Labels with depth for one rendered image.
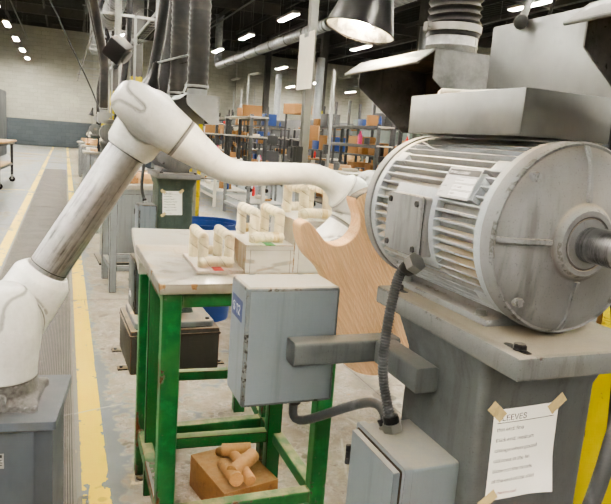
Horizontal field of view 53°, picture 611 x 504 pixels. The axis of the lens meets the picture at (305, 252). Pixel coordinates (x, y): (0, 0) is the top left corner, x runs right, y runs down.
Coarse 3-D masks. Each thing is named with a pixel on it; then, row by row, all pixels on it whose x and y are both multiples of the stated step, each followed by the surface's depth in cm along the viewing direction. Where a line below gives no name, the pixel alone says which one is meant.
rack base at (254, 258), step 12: (240, 240) 197; (240, 252) 195; (252, 252) 191; (264, 252) 192; (276, 252) 193; (288, 252) 195; (240, 264) 195; (252, 264) 191; (264, 264) 193; (276, 264) 194; (288, 264) 195
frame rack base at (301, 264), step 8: (272, 216) 217; (288, 216) 202; (296, 216) 204; (272, 224) 217; (288, 224) 201; (312, 224) 196; (320, 224) 196; (288, 232) 201; (288, 240) 201; (296, 248) 195; (296, 256) 196; (304, 256) 197; (296, 264) 196; (304, 264) 197; (312, 264) 198; (296, 272) 197; (304, 272) 198; (312, 272) 199
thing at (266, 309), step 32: (256, 288) 96; (288, 288) 98; (320, 288) 100; (256, 320) 97; (288, 320) 99; (320, 320) 101; (256, 352) 98; (256, 384) 99; (288, 384) 101; (320, 384) 103; (320, 416) 103
